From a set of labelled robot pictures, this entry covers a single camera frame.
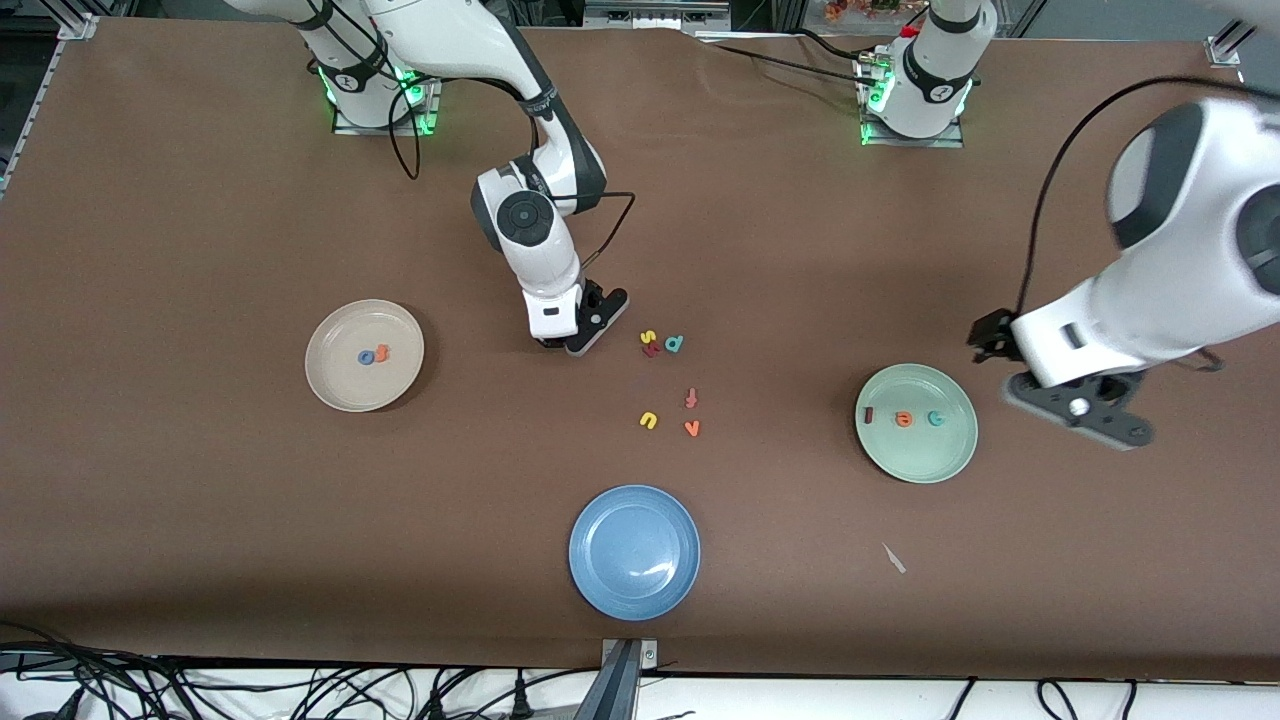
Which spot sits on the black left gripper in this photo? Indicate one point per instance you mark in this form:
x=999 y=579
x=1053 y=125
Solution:
x=992 y=334

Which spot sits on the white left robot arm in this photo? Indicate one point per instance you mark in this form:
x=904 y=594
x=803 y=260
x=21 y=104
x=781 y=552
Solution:
x=1180 y=260

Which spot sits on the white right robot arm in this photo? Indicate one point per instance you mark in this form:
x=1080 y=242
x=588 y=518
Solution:
x=530 y=230

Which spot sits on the light green plate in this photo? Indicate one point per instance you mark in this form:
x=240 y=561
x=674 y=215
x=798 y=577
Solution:
x=916 y=455

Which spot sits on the beige brown plate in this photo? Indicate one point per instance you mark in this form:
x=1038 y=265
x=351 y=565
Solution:
x=350 y=390

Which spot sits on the blue plate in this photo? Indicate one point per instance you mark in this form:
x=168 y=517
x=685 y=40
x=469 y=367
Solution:
x=634 y=552

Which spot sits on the small white paper scrap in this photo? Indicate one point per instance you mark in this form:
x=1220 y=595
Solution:
x=894 y=559

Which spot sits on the grey box behind table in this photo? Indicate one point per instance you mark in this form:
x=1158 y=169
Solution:
x=655 y=14

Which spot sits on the orange flower decoration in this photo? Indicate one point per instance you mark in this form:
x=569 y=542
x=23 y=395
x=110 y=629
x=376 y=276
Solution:
x=860 y=8

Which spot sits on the black power plug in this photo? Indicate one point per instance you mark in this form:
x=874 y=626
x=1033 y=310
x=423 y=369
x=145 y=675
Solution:
x=436 y=708
x=521 y=700

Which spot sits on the brown table cover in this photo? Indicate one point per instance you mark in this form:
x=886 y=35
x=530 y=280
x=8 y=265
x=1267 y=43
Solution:
x=200 y=200

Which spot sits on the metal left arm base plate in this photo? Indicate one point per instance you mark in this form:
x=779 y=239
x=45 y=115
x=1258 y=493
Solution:
x=950 y=140

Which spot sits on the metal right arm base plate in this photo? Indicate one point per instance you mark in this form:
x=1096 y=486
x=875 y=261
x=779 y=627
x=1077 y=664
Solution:
x=345 y=128

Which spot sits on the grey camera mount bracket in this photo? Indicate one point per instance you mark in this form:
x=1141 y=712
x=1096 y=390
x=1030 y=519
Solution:
x=620 y=690

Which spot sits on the aluminium frame corner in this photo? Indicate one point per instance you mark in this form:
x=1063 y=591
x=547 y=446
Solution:
x=1230 y=45
x=78 y=28

